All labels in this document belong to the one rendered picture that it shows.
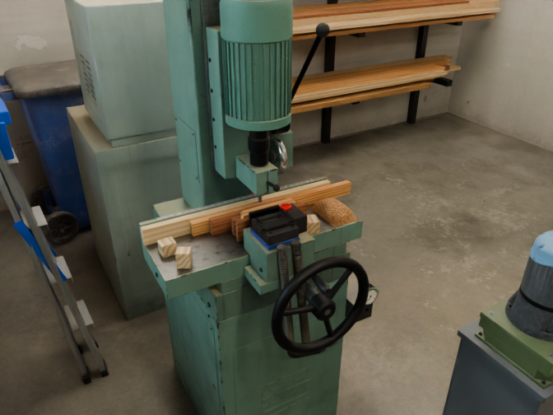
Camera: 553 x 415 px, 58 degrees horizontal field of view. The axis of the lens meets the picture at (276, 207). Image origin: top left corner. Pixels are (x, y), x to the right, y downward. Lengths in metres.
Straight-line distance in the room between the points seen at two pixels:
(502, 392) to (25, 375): 1.85
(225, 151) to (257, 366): 0.65
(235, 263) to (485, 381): 0.87
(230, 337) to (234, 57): 0.76
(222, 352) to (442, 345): 1.25
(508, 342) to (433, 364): 0.79
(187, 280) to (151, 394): 1.01
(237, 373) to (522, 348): 0.81
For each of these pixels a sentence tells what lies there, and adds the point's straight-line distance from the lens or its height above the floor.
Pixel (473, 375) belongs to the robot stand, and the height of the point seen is 0.42.
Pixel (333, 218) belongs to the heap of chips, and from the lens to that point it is 1.45.
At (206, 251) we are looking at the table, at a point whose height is 0.90.
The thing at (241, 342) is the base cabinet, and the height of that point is 0.61.
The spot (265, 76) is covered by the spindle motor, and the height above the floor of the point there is 1.34.
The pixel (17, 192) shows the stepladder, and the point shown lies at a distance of 1.82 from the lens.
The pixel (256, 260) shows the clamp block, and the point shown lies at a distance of 1.28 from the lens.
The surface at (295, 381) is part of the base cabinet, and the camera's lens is 1.73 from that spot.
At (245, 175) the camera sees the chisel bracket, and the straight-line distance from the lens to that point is 1.42.
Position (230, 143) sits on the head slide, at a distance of 1.44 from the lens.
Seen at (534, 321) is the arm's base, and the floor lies 0.69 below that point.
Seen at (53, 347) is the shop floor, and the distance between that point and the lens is 2.54.
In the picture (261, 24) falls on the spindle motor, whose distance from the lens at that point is 1.21.
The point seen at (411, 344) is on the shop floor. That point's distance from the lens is 2.42.
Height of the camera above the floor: 1.65
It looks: 29 degrees down
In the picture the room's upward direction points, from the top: straight up
